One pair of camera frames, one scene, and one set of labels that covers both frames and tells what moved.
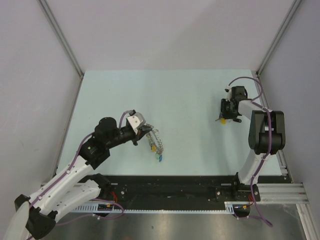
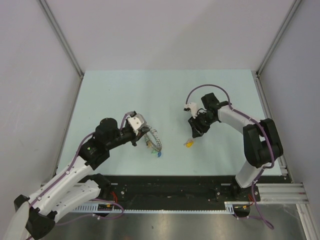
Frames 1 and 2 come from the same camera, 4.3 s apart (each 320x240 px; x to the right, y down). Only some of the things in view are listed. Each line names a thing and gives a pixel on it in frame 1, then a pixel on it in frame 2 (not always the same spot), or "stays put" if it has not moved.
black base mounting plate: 147,189 stays put
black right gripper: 226,115 → 198,131
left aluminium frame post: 55,24 stays put
